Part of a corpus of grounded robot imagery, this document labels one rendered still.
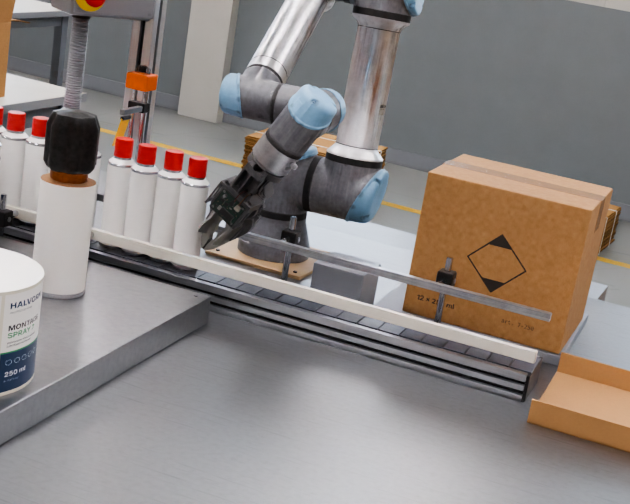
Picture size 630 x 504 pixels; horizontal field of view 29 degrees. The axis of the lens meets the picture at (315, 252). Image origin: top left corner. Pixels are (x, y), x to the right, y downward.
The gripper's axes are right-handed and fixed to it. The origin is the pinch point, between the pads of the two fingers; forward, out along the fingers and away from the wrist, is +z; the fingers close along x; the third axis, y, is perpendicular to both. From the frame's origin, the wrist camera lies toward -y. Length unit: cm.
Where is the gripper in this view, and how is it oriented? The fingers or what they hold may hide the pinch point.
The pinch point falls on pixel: (209, 242)
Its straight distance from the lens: 218.8
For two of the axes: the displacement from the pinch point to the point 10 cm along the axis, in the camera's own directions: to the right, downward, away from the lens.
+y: -3.6, 2.1, -9.1
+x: 7.2, 6.8, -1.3
